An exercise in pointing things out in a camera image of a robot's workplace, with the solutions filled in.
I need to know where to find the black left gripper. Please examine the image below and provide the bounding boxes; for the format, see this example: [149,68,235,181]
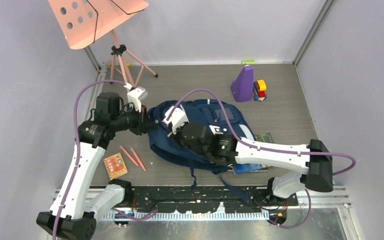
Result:
[110,101,156,135]

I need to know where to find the navy blue backpack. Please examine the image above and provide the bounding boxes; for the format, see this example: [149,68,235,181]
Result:
[147,99,262,177]

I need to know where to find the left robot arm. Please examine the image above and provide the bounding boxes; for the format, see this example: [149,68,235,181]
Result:
[36,88,156,240]

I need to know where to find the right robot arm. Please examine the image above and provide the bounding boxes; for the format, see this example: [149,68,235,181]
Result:
[173,122,334,205]

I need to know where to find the orange pen right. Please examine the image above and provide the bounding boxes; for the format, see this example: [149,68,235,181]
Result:
[130,146,147,172]

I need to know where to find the orange pen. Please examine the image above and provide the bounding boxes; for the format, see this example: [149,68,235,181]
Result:
[130,146,147,172]
[119,145,139,167]

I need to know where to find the orange pen left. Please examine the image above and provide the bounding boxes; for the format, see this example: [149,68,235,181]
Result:
[119,145,139,167]

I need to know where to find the orange spiral notepad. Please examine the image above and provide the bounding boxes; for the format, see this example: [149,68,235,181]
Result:
[103,153,128,180]

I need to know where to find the Animal Farm book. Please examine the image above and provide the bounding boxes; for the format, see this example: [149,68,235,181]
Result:
[232,163,270,174]

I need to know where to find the purple metronome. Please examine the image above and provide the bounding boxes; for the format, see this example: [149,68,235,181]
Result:
[230,64,254,103]

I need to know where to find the toy block car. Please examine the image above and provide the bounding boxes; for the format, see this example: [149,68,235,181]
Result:
[253,79,267,102]

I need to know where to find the pink music stand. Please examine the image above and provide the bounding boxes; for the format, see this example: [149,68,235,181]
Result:
[48,0,159,87]

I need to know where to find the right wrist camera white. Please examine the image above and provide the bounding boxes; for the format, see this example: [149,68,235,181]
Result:
[162,106,189,136]

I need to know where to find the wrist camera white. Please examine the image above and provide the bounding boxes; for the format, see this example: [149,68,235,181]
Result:
[162,106,189,136]
[124,83,148,113]

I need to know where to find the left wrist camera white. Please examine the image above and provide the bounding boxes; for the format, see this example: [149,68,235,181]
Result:
[124,83,148,113]

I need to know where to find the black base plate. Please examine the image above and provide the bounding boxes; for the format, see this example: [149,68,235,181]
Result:
[110,179,298,214]

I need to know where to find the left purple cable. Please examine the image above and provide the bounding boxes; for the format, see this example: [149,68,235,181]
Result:
[52,80,158,240]

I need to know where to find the purple cable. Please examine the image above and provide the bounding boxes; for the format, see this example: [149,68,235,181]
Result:
[165,88,357,231]
[52,80,158,240]

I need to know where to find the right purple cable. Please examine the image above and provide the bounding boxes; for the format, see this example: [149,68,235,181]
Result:
[165,88,357,231]

